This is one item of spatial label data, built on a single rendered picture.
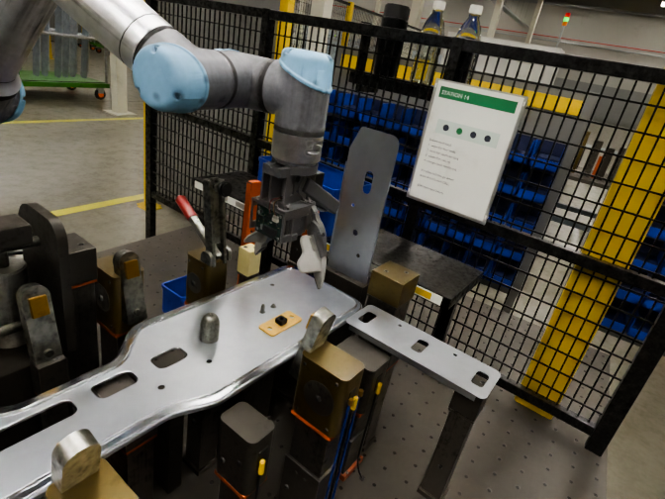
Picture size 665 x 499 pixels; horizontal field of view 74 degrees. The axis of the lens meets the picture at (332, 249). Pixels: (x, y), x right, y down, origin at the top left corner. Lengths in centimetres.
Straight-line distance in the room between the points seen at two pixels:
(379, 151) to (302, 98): 34
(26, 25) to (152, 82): 47
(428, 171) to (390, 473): 72
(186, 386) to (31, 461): 20
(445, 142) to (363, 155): 29
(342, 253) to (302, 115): 47
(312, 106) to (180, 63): 18
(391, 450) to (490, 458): 23
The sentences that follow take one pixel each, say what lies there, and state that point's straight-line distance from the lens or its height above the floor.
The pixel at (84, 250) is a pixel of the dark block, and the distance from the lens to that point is 80.
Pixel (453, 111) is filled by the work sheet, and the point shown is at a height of 139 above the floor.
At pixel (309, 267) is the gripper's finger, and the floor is 116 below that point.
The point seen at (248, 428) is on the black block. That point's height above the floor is 99.
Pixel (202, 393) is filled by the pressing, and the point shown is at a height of 100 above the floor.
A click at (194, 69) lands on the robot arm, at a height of 143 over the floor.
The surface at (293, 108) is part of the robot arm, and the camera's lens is 63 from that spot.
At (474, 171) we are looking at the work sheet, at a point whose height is 126.
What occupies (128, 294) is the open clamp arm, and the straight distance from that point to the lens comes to 83.
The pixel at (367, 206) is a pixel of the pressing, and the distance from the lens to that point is 96.
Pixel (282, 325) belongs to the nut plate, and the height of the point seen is 100.
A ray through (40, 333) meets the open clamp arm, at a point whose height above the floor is 104.
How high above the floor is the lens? 148
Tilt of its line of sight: 24 degrees down
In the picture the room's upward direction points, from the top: 11 degrees clockwise
